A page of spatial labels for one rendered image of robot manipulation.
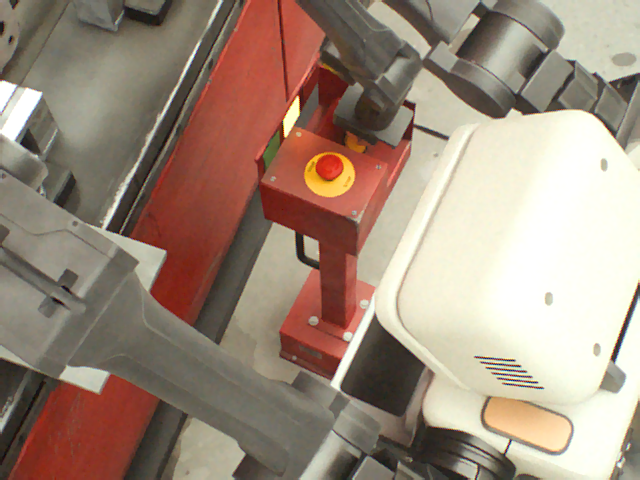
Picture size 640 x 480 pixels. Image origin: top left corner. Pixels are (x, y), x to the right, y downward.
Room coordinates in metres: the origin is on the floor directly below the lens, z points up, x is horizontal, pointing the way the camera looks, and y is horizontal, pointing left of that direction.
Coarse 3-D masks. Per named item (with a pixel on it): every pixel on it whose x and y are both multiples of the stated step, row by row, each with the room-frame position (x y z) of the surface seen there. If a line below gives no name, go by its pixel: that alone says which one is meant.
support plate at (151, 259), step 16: (112, 240) 0.53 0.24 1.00; (128, 240) 0.53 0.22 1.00; (144, 256) 0.51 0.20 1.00; (160, 256) 0.51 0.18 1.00; (144, 272) 0.49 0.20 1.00; (0, 352) 0.40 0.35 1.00; (32, 368) 0.38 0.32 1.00; (80, 368) 0.38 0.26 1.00; (80, 384) 0.36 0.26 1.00; (96, 384) 0.36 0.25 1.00
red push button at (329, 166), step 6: (324, 156) 0.74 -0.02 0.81; (330, 156) 0.74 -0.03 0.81; (336, 156) 0.74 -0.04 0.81; (318, 162) 0.73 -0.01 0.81; (324, 162) 0.73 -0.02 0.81; (330, 162) 0.73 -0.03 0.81; (336, 162) 0.73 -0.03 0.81; (318, 168) 0.72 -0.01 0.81; (324, 168) 0.72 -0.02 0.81; (330, 168) 0.72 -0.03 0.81; (336, 168) 0.72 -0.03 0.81; (342, 168) 0.72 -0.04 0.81; (318, 174) 0.71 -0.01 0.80; (324, 174) 0.71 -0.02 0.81; (330, 174) 0.71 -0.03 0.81; (336, 174) 0.71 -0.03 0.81; (330, 180) 0.71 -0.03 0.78
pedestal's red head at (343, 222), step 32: (320, 96) 0.89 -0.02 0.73; (320, 128) 0.82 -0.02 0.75; (256, 160) 0.72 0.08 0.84; (288, 160) 0.75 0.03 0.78; (352, 160) 0.75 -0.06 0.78; (384, 160) 0.79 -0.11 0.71; (288, 192) 0.70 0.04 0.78; (352, 192) 0.70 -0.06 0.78; (384, 192) 0.73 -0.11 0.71; (288, 224) 0.70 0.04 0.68; (320, 224) 0.68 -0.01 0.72; (352, 224) 0.65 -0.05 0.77
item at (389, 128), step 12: (348, 96) 0.83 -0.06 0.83; (360, 96) 0.80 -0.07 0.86; (336, 108) 0.81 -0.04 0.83; (348, 108) 0.81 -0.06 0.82; (360, 108) 0.79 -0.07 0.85; (348, 120) 0.79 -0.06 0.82; (360, 120) 0.79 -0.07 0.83; (372, 120) 0.77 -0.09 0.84; (384, 120) 0.77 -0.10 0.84; (396, 120) 0.79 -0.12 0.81; (408, 120) 0.79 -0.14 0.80; (372, 132) 0.77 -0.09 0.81; (384, 132) 0.77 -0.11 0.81; (396, 132) 0.77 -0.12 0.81; (396, 144) 0.76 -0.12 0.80
